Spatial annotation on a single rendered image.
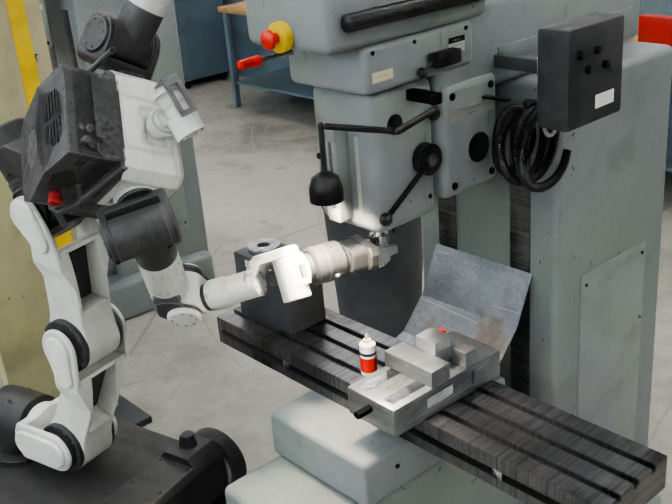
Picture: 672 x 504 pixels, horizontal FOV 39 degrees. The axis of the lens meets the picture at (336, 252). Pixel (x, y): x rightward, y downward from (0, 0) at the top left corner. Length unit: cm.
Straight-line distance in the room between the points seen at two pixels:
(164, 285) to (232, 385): 208
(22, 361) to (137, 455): 112
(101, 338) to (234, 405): 165
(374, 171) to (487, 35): 41
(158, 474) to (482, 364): 94
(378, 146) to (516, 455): 70
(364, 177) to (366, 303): 227
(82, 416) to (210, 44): 726
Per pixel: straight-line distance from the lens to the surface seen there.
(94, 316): 240
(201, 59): 949
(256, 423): 386
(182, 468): 265
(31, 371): 382
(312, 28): 184
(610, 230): 254
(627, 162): 253
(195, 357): 439
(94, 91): 201
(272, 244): 258
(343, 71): 194
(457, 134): 213
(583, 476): 199
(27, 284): 369
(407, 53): 198
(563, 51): 198
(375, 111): 197
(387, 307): 427
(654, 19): 588
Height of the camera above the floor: 210
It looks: 23 degrees down
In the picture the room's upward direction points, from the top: 5 degrees counter-clockwise
